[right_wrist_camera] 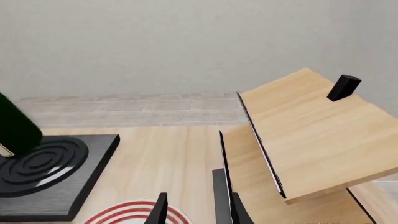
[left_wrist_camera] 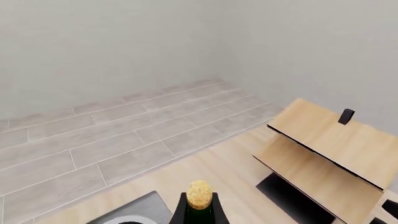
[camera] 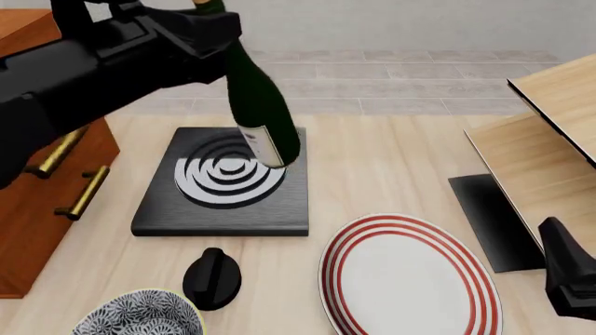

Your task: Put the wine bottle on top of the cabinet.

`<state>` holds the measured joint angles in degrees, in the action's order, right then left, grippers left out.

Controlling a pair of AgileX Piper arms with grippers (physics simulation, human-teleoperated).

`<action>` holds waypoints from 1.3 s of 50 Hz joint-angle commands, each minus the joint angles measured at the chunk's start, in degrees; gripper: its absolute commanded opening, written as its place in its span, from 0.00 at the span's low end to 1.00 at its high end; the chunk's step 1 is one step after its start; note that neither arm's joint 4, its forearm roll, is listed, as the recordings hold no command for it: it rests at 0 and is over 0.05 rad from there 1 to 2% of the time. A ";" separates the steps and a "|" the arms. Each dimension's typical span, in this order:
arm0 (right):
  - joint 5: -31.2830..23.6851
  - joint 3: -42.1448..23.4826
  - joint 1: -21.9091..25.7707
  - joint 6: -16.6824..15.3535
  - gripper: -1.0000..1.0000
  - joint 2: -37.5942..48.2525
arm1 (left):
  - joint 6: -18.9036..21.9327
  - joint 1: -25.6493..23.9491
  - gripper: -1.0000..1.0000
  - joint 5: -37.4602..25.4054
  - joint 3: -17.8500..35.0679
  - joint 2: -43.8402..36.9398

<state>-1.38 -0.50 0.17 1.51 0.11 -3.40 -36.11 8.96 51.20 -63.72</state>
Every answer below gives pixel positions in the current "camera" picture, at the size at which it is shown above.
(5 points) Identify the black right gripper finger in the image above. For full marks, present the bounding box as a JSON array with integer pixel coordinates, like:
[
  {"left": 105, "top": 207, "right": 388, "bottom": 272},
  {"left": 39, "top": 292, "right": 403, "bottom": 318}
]
[{"left": 537, "top": 215, "right": 596, "bottom": 290}]

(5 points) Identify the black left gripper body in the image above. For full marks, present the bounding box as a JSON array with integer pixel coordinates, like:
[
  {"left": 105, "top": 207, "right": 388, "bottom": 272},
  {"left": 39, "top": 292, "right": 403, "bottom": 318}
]
[{"left": 48, "top": 0, "right": 187, "bottom": 60}]

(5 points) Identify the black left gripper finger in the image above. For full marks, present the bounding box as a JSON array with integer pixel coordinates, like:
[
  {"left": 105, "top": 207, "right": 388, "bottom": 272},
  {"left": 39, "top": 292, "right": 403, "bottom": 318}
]
[{"left": 172, "top": 8, "right": 243, "bottom": 60}]

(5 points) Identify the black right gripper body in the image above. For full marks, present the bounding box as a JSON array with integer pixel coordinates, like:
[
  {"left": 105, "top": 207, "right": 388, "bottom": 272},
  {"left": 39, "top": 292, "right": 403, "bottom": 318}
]
[{"left": 543, "top": 276, "right": 596, "bottom": 321}]

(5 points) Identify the dark green wine bottle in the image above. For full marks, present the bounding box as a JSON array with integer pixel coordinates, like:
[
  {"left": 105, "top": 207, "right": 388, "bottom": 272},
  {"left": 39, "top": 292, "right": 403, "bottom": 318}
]
[{"left": 193, "top": 0, "right": 302, "bottom": 170}]

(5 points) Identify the wooden cabinet drawer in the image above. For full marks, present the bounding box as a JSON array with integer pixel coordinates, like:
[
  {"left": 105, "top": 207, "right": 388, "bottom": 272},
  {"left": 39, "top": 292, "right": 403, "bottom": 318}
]
[
  {"left": 18, "top": 117, "right": 121, "bottom": 196},
  {"left": 0, "top": 153, "right": 121, "bottom": 270}
]

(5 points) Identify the wooden cabinet with drawers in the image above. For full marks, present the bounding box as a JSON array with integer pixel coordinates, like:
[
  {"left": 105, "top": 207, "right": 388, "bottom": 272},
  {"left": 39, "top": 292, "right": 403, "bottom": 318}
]
[{"left": 0, "top": 8, "right": 121, "bottom": 300}]

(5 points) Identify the pale wood rack black base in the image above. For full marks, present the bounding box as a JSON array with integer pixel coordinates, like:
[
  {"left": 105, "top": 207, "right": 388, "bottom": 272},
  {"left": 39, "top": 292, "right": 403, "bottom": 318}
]
[{"left": 447, "top": 52, "right": 596, "bottom": 274}]

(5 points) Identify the white plate with red rings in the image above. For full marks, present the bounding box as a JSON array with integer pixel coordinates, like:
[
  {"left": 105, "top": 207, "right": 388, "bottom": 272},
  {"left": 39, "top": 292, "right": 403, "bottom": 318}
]
[{"left": 318, "top": 212, "right": 505, "bottom": 335}]

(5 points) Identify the flat black stove plate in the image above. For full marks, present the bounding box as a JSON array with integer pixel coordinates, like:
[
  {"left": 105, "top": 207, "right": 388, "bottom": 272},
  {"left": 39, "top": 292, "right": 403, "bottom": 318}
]
[{"left": 130, "top": 126, "right": 311, "bottom": 239}]

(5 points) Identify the round black stove knob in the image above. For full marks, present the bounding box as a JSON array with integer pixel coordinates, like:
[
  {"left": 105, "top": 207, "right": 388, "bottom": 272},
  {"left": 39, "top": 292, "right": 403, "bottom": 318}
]
[{"left": 182, "top": 246, "right": 244, "bottom": 313}]

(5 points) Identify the black white patterned bowl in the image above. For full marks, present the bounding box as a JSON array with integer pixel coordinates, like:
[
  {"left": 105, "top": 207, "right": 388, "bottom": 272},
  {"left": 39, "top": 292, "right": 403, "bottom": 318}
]
[{"left": 69, "top": 288, "right": 207, "bottom": 335}]

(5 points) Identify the brass drawer handle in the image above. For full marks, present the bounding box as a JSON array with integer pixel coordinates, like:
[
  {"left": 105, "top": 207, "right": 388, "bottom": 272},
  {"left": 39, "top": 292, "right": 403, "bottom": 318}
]
[
  {"left": 23, "top": 126, "right": 90, "bottom": 180},
  {"left": 53, "top": 165, "right": 112, "bottom": 221}
]

